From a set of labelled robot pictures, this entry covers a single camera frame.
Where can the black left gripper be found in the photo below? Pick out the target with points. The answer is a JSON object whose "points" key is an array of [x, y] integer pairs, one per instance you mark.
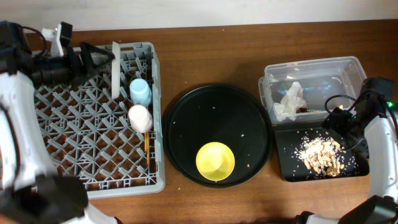
{"points": [[76, 64]]}

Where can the round black tray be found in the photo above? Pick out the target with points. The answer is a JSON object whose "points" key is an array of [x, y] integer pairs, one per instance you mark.
{"points": [[218, 113]]}

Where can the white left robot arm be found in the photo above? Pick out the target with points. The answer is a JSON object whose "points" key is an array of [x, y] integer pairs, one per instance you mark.
{"points": [[32, 191]]}

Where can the rectangular black tray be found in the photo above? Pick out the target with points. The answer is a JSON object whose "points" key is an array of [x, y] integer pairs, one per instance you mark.
{"points": [[289, 140]]}

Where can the white tissue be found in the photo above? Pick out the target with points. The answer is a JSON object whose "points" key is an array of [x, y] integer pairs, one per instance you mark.
{"points": [[290, 103]]}

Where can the wooden chopstick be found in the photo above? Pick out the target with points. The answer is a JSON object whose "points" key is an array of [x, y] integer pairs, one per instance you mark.
{"points": [[147, 147]]}

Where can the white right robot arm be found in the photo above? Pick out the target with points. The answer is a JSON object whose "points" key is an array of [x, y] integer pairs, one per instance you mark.
{"points": [[372, 132]]}

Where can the pile of peanut shells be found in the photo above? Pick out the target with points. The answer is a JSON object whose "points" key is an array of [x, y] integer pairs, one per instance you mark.
{"points": [[321, 155]]}

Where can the grey dishwasher rack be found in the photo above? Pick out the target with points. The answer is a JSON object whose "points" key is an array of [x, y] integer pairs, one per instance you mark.
{"points": [[88, 135]]}

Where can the gold brown snack wrapper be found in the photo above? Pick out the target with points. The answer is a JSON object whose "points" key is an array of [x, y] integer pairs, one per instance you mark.
{"points": [[306, 110]]}

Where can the clear plastic storage bin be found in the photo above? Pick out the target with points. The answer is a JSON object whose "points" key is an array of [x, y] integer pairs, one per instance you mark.
{"points": [[320, 80]]}

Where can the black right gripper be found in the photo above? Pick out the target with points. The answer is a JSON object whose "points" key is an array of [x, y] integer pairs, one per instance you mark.
{"points": [[339, 125]]}

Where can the pile of rice grains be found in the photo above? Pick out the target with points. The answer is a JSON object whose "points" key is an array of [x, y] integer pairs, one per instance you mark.
{"points": [[350, 162]]}

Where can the yellow bowl with food scraps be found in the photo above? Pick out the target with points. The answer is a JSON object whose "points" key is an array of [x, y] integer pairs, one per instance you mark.
{"points": [[215, 161]]}

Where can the white round plate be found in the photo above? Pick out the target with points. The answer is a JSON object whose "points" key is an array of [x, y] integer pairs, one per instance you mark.
{"points": [[115, 71]]}

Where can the pink plastic cup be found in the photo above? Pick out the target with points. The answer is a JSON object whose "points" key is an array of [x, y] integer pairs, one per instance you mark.
{"points": [[140, 118]]}

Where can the light blue plastic cup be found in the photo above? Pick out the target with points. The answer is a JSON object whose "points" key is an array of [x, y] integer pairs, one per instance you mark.
{"points": [[140, 92]]}

